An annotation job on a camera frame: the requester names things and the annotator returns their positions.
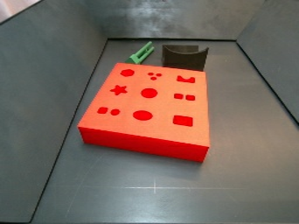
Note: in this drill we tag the green three prong object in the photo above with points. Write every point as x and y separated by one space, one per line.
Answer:
138 57

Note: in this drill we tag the black curved fixture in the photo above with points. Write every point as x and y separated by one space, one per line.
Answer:
185 56

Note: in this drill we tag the red block with shaped holes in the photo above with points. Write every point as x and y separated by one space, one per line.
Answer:
151 109

